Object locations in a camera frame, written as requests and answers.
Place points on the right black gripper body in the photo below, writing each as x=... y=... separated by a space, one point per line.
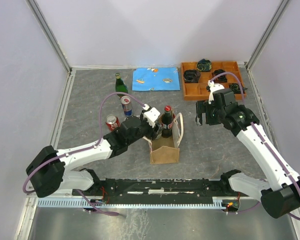
x=213 y=115

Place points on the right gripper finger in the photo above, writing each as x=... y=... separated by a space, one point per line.
x=201 y=107
x=199 y=119

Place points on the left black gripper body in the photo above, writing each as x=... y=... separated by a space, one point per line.
x=146 y=129

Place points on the glass cola bottle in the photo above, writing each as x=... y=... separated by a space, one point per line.
x=167 y=122

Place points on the watermelon print canvas bag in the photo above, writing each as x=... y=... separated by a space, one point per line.
x=167 y=150

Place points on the green glass bottle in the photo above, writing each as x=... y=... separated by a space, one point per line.
x=120 y=86

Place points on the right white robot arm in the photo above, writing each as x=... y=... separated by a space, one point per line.
x=279 y=193

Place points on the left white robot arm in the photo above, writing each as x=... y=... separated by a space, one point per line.
x=53 y=170

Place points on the rolled dark sock right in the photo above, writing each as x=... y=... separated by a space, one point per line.
x=237 y=89

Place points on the rolled dark sock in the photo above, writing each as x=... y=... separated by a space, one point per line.
x=204 y=65
x=237 y=89

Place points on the orange compartment tray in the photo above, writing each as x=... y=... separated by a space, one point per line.
x=198 y=91

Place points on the rolled black sock left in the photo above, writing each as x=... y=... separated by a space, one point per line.
x=191 y=76

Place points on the red cola can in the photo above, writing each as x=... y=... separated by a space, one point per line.
x=112 y=122

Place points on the blue silver energy drink can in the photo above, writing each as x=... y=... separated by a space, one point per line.
x=126 y=104

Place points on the rolled dark sock top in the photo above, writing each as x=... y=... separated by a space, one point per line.
x=204 y=65

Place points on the blue printed cloth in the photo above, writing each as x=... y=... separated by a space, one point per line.
x=156 y=79

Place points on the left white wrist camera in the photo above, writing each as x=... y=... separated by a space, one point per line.
x=151 y=114

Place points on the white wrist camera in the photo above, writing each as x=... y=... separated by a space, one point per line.
x=151 y=114
x=213 y=87

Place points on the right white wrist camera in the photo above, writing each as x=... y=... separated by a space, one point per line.
x=213 y=87

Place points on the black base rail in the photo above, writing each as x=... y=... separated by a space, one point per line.
x=160 y=191

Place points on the light blue cable duct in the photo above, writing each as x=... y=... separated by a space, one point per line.
x=51 y=202

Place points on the right aluminium frame post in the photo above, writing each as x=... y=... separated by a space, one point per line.
x=279 y=12

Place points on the aluminium frame post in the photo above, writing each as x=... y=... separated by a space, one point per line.
x=38 y=14
x=279 y=12

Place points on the left aluminium frame post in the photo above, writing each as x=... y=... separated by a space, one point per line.
x=38 y=14

